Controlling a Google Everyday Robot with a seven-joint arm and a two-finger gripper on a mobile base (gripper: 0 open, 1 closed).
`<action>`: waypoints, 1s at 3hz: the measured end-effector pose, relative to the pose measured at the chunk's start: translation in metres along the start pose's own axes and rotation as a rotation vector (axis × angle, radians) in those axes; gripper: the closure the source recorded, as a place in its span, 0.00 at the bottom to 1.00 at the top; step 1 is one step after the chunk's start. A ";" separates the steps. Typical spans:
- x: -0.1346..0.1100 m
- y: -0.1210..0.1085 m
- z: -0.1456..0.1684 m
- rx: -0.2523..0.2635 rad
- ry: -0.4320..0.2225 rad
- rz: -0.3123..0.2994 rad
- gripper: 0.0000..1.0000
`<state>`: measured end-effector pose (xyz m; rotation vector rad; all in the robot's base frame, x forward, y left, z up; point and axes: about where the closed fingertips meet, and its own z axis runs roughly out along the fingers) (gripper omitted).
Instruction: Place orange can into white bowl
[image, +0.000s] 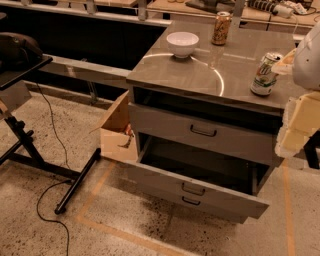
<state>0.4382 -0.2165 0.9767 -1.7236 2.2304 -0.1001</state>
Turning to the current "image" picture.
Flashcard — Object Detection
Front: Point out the black metal stand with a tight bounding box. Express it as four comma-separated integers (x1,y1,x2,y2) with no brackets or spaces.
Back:
0,54,102,215

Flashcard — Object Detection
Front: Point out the green white soda can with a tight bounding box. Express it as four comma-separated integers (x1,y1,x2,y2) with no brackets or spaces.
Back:
250,52,283,96

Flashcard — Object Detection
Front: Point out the black coiled tool on bench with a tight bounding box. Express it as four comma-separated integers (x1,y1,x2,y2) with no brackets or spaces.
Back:
248,0,294,18

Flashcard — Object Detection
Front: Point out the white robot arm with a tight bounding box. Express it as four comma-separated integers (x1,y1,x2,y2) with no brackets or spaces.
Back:
272,22,320,158

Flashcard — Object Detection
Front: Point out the grey metal rail beam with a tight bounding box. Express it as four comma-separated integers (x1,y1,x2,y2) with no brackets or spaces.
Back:
41,55,131,90

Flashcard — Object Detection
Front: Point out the black floor cable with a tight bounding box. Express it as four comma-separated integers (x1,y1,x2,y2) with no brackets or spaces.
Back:
33,81,73,256

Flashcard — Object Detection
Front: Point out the open lower drawer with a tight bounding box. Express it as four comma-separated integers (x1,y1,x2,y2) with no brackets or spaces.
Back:
128,136,269,223

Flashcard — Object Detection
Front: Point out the grey drawer cabinet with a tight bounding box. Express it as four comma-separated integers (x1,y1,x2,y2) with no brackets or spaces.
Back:
125,19,316,225

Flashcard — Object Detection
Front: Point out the white ceramic bowl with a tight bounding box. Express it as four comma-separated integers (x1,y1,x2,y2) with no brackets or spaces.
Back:
166,32,199,58

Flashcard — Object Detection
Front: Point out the wooden back workbench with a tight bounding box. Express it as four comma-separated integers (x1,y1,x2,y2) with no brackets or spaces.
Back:
146,0,320,34

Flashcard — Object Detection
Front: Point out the dark rounded object on stand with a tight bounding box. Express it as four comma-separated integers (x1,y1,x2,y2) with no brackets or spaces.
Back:
0,32,43,70

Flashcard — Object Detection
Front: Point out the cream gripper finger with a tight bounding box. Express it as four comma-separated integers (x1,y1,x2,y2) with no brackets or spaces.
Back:
275,92,320,158
271,49,296,75

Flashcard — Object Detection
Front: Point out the cardboard box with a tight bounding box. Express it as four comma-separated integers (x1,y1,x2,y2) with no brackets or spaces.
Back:
92,91,138,162

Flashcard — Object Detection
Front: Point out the orange soda can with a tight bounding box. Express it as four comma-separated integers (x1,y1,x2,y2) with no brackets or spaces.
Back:
211,11,231,45

